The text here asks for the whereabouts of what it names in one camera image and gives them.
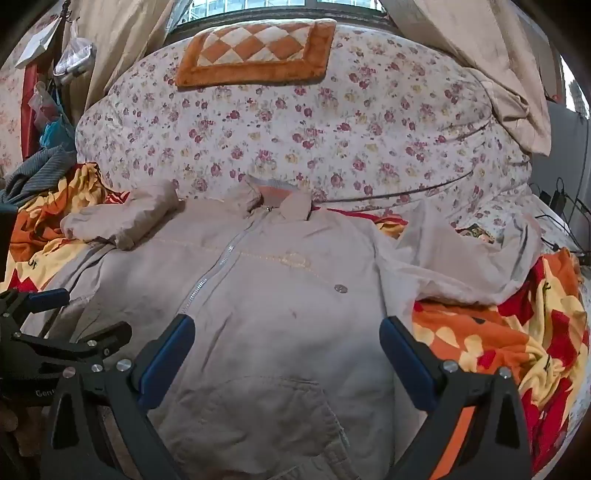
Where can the clear plastic bag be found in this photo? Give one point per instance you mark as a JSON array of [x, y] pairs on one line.
[[74, 57]]

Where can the window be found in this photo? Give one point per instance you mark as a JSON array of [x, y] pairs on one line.
[[277, 7]]

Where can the orange red yellow printed blanket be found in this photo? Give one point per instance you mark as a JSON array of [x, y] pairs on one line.
[[508, 332]]

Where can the orange checkered cushion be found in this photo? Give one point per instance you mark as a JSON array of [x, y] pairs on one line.
[[258, 50]]

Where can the grey striped cloth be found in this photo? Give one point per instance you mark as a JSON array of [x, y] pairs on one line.
[[41, 173]]

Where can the beige zip jacket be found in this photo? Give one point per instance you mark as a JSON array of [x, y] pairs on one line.
[[277, 314]]

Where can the white paper sheet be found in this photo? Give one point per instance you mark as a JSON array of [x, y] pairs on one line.
[[39, 41]]

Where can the beige curtain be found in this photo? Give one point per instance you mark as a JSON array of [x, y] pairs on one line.
[[485, 55], [124, 41]]

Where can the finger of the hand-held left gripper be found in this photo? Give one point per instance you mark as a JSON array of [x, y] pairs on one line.
[[69, 344], [46, 299]]

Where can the black power adapter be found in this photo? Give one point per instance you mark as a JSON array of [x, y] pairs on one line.
[[559, 194]]

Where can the floral quilt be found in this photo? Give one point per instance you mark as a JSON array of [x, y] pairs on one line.
[[300, 124]]

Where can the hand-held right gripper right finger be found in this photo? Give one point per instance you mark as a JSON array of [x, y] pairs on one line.
[[406, 364]]

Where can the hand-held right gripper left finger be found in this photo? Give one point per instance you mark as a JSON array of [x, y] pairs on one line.
[[164, 355]]

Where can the floral bed sheet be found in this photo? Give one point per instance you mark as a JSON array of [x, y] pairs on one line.
[[512, 210]]

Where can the blue cloth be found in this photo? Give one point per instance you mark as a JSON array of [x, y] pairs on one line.
[[55, 131]]

